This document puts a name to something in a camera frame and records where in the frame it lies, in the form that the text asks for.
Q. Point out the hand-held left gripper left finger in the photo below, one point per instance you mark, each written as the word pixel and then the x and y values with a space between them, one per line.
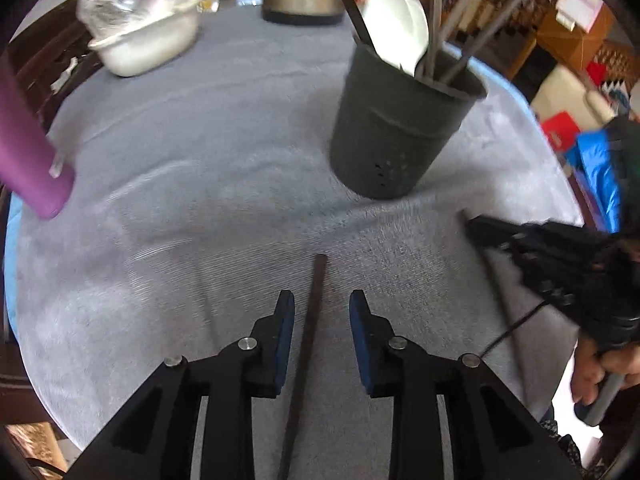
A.
pixel 286 342

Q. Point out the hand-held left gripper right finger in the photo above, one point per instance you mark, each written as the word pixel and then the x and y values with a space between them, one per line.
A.
pixel 360 342

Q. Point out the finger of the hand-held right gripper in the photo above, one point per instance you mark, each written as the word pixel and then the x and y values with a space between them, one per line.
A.
pixel 492 232

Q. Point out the dark grey utensil holder cup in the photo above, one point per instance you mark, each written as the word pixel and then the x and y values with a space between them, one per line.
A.
pixel 400 125

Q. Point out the white plastic spoon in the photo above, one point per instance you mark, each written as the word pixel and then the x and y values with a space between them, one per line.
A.
pixel 387 25
pixel 421 30

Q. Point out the person's right hand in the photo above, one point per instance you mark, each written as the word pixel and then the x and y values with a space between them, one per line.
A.
pixel 590 375

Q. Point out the blue plastic bag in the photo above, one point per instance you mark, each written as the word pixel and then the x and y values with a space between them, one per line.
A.
pixel 597 180

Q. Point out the dark cloth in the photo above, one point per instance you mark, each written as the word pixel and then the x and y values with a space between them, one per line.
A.
pixel 627 175

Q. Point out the red box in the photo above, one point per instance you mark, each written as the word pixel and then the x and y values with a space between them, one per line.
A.
pixel 562 132

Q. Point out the grey tablecloth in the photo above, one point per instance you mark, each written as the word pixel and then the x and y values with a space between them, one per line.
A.
pixel 200 220

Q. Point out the person's patterned clothing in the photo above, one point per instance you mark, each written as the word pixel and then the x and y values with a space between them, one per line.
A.
pixel 562 442

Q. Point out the brown cardboard box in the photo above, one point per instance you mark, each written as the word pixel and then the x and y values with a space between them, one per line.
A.
pixel 575 42

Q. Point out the white paper sheet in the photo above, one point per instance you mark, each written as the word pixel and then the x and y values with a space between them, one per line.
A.
pixel 580 5

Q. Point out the purple bottle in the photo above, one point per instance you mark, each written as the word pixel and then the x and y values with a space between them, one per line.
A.
pixel 30 160

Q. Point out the white pot in plastic wrap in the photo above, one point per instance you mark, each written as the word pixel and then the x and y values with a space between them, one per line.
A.
pixel 145 30

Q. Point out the dark carved wooden chair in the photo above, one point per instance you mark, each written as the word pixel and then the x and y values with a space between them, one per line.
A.
pixel 45 55

